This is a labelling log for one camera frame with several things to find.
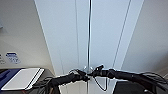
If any grey wall box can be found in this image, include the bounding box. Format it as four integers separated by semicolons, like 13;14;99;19
0;24;4;32

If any white door handle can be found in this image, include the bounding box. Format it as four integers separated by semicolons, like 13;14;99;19
89;64;95;72
83;65;89;76

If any blue and white wall sign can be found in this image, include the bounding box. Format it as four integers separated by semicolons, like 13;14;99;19
5;51;21;65

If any white wardrobe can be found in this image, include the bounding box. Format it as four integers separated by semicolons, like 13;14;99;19
32;0;147;94

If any white wall sign dark print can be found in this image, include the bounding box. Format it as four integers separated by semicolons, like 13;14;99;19
0;54;6;65

